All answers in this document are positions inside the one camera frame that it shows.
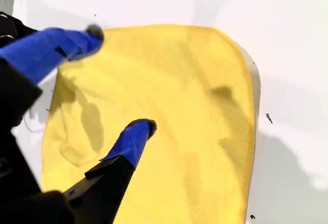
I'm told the yellow towel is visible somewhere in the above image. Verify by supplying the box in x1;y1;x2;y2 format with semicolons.
40;24;256;224

